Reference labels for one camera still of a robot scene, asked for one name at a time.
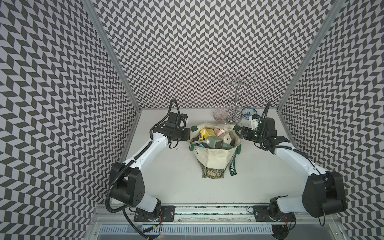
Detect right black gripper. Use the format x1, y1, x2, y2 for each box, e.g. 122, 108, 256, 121
235, 126, 266, 143

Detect cream pencil sharpener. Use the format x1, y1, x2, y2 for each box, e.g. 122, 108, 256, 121
223, 132, 239, 147

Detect green pencil sharpener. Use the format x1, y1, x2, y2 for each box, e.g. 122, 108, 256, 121
201, 136, 235, 150

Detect cream tote bag green handles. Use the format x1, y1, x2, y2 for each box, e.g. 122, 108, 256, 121
188, 123, 242, 179

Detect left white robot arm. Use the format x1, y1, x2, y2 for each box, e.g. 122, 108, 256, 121
105, 116, 191, 221

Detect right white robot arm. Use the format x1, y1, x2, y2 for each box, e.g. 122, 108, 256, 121
239, 118, 348, 222

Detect yellow pencil sharpener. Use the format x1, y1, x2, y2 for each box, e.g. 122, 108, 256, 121
199, 128, 216, 140

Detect pink pencil sharpener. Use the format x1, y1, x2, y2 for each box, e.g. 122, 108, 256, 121
214, 128, 226, 137

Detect blue white ceramic bowl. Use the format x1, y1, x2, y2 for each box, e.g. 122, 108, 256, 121
241, 107, 258, 120

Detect clear glass mug tree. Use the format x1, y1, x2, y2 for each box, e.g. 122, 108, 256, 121
221, 71, 256, 125

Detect pink ceramic bowl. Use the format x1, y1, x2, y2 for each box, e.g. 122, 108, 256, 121
213, 109, 228, 122

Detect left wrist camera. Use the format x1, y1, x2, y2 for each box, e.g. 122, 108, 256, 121
165, 112, 188, 128

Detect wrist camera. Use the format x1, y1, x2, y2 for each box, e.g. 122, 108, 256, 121
249, 114, 261, 130
165, 112, 188, 128

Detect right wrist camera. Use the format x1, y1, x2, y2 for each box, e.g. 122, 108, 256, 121
249, 114, 261, 130

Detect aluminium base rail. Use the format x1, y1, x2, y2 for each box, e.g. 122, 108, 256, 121
84, 204, 349, 240

